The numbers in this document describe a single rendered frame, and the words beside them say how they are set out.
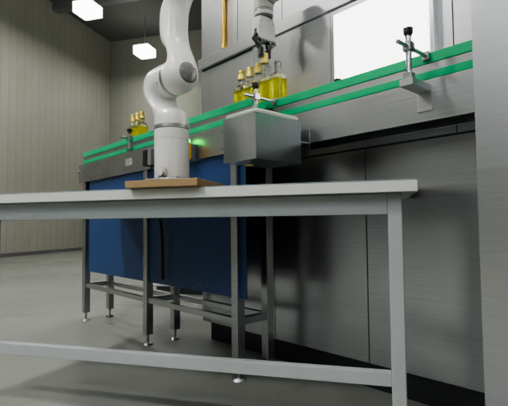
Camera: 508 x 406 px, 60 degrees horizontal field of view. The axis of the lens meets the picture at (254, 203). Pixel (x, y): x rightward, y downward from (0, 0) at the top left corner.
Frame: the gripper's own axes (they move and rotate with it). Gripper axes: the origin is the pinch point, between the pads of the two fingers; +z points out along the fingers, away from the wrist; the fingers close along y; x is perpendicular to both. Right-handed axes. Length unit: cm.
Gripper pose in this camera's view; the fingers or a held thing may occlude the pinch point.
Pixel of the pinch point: (264, 53)
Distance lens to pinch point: 198.9
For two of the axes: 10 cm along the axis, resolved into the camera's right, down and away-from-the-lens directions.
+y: -7.4, -0.3, -6.7
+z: 0.1, 10.0, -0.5
